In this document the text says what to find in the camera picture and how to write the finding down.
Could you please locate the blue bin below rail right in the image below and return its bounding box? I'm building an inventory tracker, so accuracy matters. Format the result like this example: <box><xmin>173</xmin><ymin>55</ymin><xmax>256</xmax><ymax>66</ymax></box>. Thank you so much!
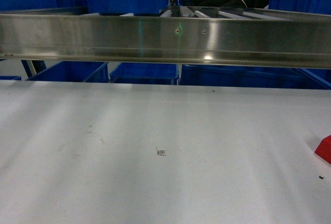
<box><xmin>180</xmin><ymin>65</ymin><xmax>330</xmax><ymax>89</ymax></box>

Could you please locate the blue bin below rail left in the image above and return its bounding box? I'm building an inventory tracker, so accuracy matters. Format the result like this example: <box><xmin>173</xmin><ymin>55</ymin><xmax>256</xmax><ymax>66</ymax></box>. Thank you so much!
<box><xmin>27</xmin><ymin>61</ymin><xmax>110</xmax><ymax>83</ymax></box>

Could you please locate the red magnetic block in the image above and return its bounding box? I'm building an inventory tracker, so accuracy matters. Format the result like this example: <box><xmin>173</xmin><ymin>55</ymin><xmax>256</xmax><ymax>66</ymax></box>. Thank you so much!
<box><xmin>314</xmin><ymin>136</ymin><xmax>331</xmax><ymax>164</ymax></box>

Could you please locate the stainless steel shelf rail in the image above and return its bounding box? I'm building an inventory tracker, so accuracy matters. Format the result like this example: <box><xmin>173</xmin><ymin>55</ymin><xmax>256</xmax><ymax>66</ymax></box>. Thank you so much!
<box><xmin>1</xmin><ymin>6</ymin><xmax>330</xmax><ymax>69</ymax></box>

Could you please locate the small printed marker tag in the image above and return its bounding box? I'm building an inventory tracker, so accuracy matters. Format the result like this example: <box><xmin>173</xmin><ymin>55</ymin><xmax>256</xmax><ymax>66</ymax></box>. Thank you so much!
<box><xmin>156</xmin><ymin>147</ymin><xmax>167</xmax><ymax>157</ymax></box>

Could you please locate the blue bin below rail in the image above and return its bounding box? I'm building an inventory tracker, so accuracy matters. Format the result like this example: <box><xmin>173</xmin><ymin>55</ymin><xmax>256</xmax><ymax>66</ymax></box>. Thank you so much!
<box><xmin>27</xmin><ymin>61</ymin><xmax>110</xmax><ymax>83</ymax></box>
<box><xmin>110</xmin><ymin>63</ymin><xmax>179</xmax><ymax>85</ymax></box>
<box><xmin>180</xmin><ymin>65</ymin><xmax>330</xmax><ymax>89</ymax></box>

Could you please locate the blue bin below rail middle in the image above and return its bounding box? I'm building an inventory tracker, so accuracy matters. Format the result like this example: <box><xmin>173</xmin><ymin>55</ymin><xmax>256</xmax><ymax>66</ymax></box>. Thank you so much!
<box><xmin>110</xmin><ymin>63</ymin><xmax>179</xmax><ymax>85</ymax></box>

